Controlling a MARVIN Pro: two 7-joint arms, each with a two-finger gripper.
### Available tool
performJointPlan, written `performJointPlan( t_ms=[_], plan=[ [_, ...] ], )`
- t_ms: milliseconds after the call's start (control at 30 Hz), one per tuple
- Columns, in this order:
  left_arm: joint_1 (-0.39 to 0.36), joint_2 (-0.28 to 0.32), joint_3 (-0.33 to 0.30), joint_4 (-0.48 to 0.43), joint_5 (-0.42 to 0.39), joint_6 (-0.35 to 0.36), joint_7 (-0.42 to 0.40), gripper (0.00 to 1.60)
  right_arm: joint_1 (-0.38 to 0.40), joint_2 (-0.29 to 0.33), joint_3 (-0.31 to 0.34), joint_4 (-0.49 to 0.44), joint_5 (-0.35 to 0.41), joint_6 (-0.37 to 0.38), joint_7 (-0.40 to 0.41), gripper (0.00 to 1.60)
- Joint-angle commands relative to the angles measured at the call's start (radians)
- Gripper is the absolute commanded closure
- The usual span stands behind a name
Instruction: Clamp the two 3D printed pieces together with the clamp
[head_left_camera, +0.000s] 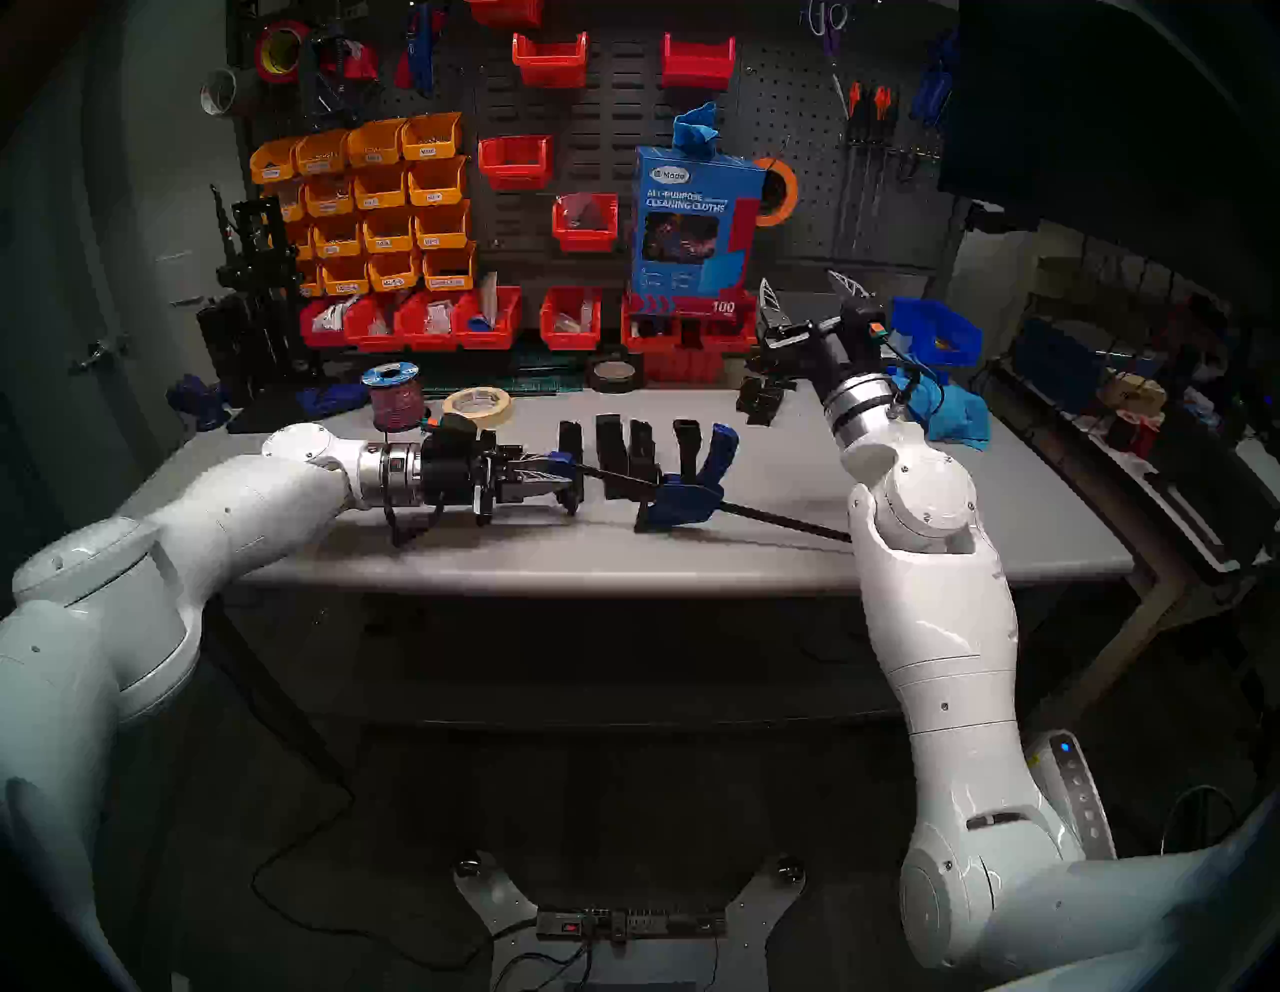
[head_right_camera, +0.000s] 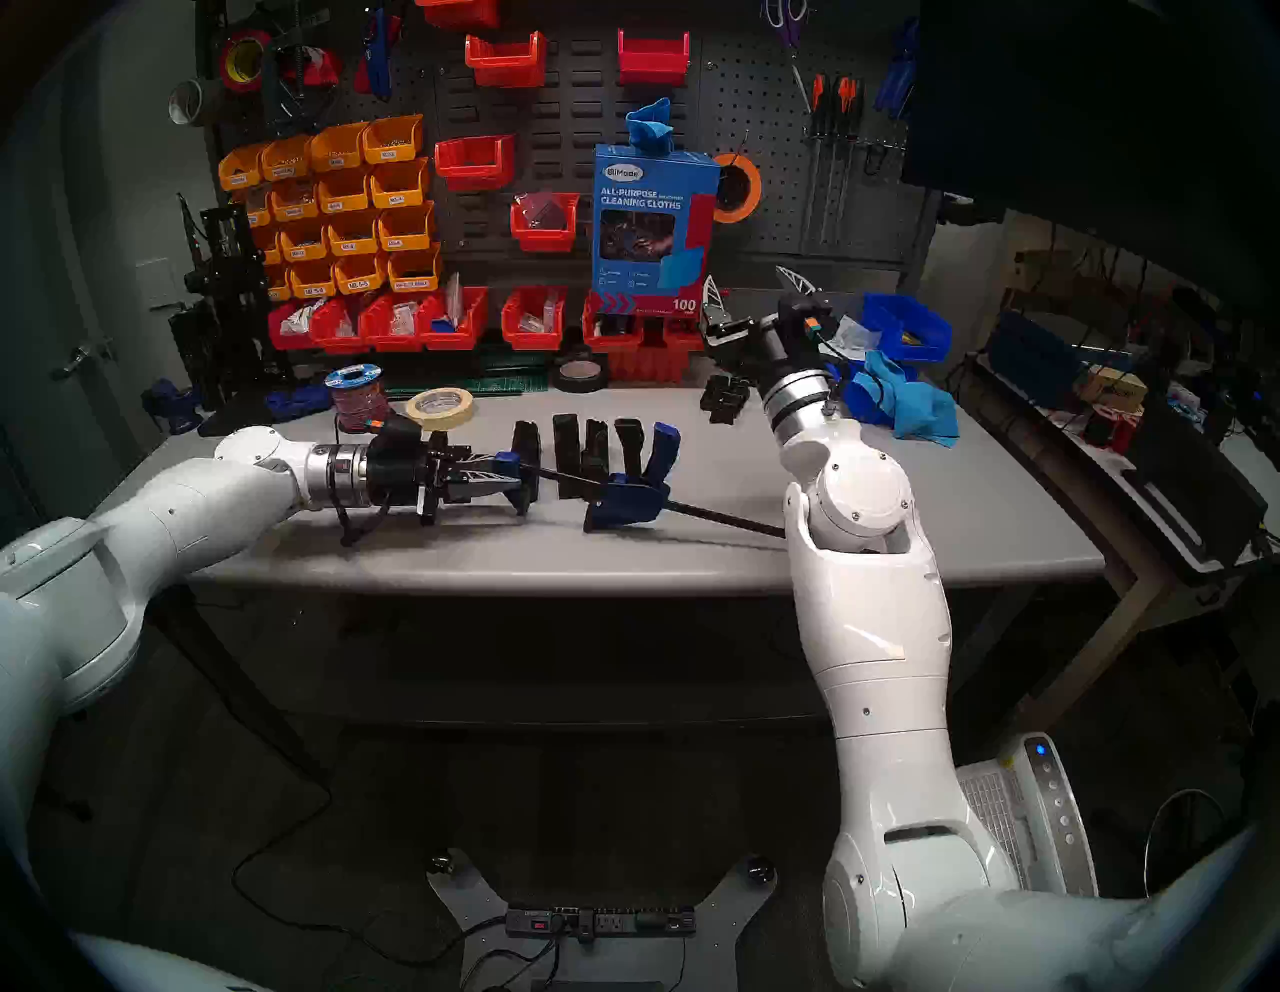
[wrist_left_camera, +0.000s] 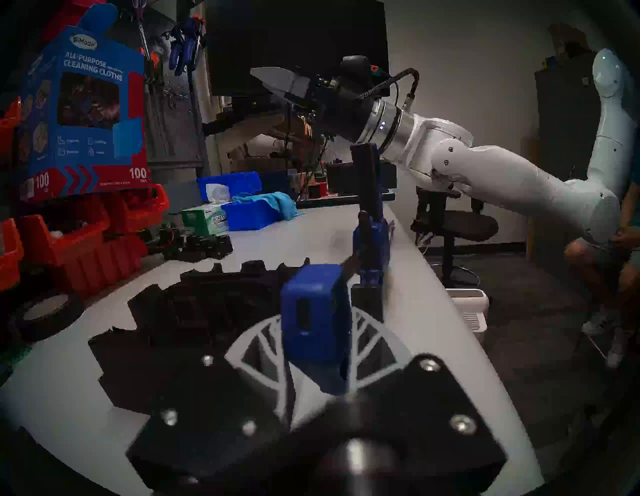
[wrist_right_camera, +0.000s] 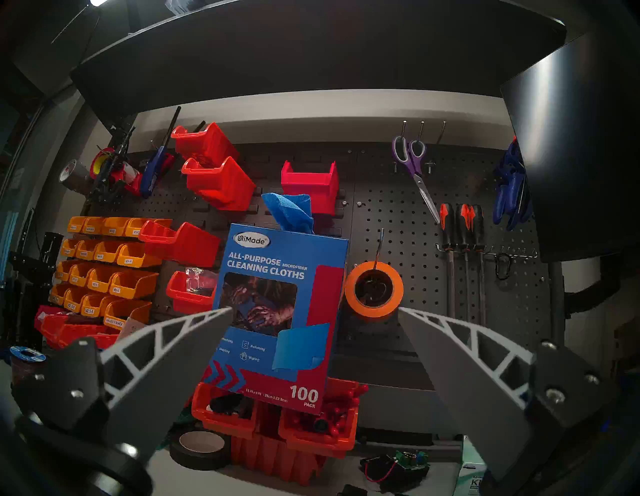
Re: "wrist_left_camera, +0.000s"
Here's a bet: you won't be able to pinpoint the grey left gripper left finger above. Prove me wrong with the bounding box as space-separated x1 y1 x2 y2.
125 315 311 496

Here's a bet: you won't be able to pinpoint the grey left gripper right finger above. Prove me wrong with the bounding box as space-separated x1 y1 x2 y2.
350 307 508 488

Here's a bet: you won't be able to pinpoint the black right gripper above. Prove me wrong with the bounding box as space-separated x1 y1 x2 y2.
250 66 377 143

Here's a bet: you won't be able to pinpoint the black 3D printed piece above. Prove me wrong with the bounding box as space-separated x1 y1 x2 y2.
127 270 301 331
180 257 311 291
89 300 283 418

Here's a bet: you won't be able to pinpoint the blue black bar clamp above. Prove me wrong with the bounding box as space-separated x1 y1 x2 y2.
280 142 397 396

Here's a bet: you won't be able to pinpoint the small black printed part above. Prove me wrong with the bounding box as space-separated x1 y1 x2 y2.
177 235 211 263
205 232 234 260

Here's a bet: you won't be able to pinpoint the black monitor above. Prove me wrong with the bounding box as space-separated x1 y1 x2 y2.
205 0 391 98

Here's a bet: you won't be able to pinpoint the beige side desk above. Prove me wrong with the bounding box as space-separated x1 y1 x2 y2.
215 110 397 211

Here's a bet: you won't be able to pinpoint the white air purifier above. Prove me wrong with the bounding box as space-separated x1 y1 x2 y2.
445 287 491 343

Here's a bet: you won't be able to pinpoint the blue plastic storage bin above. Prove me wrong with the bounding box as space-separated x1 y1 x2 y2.
221 200 283 232
196 171 263 203

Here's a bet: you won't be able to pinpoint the blue microfiber cloth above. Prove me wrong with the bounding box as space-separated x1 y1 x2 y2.
232 191 301 222

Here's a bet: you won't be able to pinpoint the black equipment case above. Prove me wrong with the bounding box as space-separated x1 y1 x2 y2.
326 160 398 196

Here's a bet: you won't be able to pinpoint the green white Kimwipes box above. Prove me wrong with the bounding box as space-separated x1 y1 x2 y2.
181 184 231 237

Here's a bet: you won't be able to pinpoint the stacked red storage bins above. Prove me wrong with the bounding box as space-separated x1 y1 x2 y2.
55 235 151 301

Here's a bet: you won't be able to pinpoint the black tape roll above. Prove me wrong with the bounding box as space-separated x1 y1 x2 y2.
11 290 86 343

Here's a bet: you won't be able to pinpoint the black office chair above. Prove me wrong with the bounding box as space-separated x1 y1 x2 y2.
410 187 501 288

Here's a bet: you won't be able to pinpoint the blue cloth in box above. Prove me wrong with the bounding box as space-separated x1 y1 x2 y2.
77 2 119 38

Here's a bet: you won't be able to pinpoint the green cutting mat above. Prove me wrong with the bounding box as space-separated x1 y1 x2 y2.
0 340 31 381

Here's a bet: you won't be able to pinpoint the blue cleaning cloths box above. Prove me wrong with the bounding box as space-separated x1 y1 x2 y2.
15 25 152 202

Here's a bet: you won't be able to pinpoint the seated person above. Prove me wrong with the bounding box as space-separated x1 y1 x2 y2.
562 140 640 371

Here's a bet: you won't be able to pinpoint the dark tall cabinet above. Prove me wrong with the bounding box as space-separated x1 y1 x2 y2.
532 22 601 261

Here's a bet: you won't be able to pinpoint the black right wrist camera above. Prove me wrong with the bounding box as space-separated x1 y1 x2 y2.
342 55 390 91

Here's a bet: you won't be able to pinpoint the blue handled pliers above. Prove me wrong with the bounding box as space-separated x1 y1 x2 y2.
167 15 206 76

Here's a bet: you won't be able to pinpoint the black braided right wrist cable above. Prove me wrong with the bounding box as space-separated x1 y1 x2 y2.
360 67 421 111

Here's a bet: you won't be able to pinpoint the grey pegboard wall panel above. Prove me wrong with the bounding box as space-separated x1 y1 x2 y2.
100 0 211 171

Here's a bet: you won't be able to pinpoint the purple handled scissors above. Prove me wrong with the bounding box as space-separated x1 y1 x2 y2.
131 0 151 56

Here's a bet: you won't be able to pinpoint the black battery holder red wire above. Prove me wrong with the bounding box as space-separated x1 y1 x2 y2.
147 222 185 249

